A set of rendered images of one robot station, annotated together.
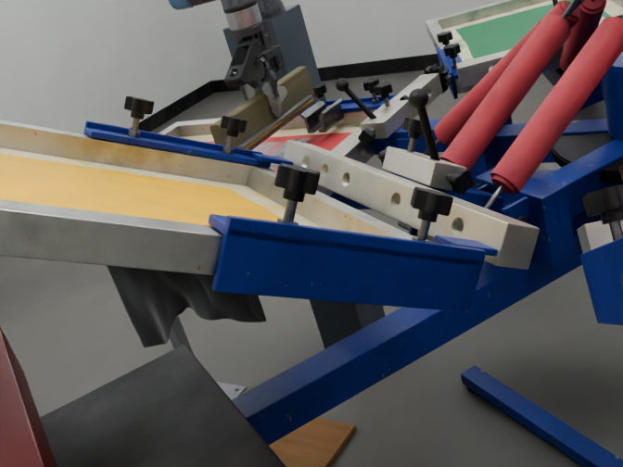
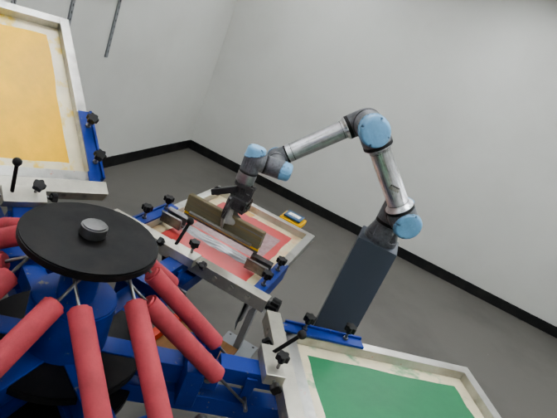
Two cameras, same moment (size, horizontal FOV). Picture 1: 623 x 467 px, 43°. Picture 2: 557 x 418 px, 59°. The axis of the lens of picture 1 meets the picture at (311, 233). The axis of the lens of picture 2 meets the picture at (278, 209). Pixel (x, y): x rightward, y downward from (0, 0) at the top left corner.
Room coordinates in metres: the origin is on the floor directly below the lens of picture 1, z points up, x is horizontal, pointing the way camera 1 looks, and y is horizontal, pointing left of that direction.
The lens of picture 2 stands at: (1.14, -1.68, 1.93)
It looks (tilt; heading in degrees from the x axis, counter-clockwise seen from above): 21 degrees down; 63
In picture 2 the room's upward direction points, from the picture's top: 23 degrees clockwise
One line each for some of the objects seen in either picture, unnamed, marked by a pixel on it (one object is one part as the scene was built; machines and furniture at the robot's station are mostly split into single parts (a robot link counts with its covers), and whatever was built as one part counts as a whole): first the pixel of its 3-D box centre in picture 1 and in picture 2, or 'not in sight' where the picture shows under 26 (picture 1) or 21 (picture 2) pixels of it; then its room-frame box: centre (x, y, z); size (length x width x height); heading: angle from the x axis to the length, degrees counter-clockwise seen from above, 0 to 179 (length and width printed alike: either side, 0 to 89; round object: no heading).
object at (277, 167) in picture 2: not in sight; (277, 167); (1.90, -0.01, 1.39); 0.11 x 0.11 x 0.08; 74
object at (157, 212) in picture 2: not in sight; (153, 218); (1.54, 0.16, 0.98); 0.30 x 0.05 x 0.07; 51
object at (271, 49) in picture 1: (256, 52); (240, 196); (1.81, 0.00, 1.23); 0.09 x 0.08 x 0.12; 141
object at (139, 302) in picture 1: (182, 284); not in sight; (1.78, 0.34, 0.74); 0.46 x 0.04 x 0.42; 51
